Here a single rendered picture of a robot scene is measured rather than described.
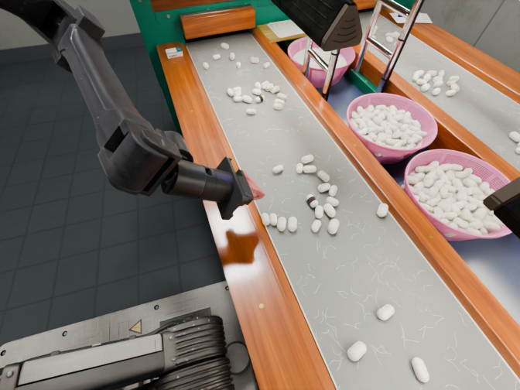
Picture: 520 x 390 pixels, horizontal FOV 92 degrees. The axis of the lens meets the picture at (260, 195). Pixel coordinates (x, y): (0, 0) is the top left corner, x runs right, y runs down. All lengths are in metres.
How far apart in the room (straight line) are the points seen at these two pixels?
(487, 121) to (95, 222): 1.83
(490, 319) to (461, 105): 0.71
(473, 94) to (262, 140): 0.78
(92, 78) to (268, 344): 0.52
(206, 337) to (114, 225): 1.23
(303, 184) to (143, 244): 1.06
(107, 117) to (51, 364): 0.34
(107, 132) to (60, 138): 1.96
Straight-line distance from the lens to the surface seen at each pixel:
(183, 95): 0.95
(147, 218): 1.60
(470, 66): 1.35
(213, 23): 1.23
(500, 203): 0.36
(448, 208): 0.78
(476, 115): 1.12
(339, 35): 0.55
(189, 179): 0.39
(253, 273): 0.53
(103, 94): 0.45
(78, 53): 0.58
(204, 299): 0.83
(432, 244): 0.67
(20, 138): 2.55
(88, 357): 0.49
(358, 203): 0.68
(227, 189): 0.43
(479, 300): 0.67
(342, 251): 0.60
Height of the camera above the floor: 1.27
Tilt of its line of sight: 56 degrees down
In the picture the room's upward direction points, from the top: straight up
